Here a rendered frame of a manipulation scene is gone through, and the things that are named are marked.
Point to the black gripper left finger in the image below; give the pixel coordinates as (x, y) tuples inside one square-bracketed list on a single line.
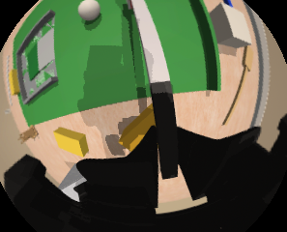
[(137, 169)]

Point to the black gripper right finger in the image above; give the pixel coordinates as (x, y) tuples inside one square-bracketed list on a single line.
[(201, 158)]

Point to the white golf ball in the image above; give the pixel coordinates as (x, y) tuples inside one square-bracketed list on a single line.
[(89, 9)]

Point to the blue golf putter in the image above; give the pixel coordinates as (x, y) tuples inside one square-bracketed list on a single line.
[(229, 2)]

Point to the green rectangular mat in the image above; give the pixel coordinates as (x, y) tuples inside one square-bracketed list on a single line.
[(100, 61)]

